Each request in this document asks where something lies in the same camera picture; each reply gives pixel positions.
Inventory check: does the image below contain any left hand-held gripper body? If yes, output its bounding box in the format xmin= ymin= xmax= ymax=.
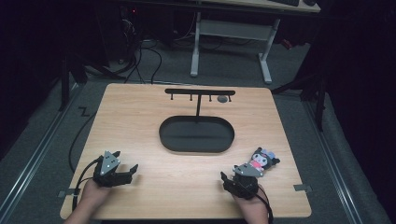
xmin=92 ymin=150 xmax=133 ymax=189

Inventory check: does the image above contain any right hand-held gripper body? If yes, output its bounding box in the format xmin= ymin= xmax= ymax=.
xmin=221 ymin=164 xmax=265 ymax=201

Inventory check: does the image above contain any black and pink plush doll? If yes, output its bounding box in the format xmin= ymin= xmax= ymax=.
xmin=248 ymin=147 xmax=281 ymax=173

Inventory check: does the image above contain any person's right hand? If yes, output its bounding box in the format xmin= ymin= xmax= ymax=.
xmin=233 ymin=184 xmax=270 ymax=217

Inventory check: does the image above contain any person's left hand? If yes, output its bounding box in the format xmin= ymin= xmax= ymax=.
xmin=80 ymin=178 xmax=112 ymax=207

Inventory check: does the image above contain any grey tape strip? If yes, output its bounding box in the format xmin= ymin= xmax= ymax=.
xmin=293 ymin=183 xmax=313 ymax=192
xmin=57 ymin=188 xmax=81 ymax=199

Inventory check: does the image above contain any black hanger stand with tray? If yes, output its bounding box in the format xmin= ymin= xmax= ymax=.
xmin=158 ymin=88 xmax=236 ymax=154

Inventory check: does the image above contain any black metal stand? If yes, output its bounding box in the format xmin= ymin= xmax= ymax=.
xmin=270 ymin=69 xmax=329 ymax=133
xmin=57 ymin=54 xmax=125 ymax=112

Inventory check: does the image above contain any black computer tower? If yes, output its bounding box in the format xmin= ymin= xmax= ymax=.
xmin=119 ymin=5 xmax=142 ymax=64

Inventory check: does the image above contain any red object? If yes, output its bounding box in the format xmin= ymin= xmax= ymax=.
xmin=280 ymin=37 xmax=294 ymax=51

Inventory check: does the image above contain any white-legged desk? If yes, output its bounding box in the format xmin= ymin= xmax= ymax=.
xmin=189 ymin=0 xmax=322 ymax=85

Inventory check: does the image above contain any black keyboard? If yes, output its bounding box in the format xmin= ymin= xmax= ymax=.
xmin=269 ymin=0 xmax=301 ymax=7

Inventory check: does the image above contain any left hand-held gripper cable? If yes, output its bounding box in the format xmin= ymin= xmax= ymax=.
xmin=71 ymin=156 xmax=105 ymax=213

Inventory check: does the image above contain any black floor cable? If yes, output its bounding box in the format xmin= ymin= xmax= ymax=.
xmin=67 ymin=111 xmax=98 ymax=175

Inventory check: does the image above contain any metal floor rail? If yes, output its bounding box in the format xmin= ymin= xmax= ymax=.
xmin=302 ymin=98 xmax=364 ymax=224
xmin=0 ymin=81 xmax=84 ymax=220

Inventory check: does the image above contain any bundle of black floor cables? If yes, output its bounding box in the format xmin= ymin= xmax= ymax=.
xmin=106 ymin=36 xmax=164 ymax=86

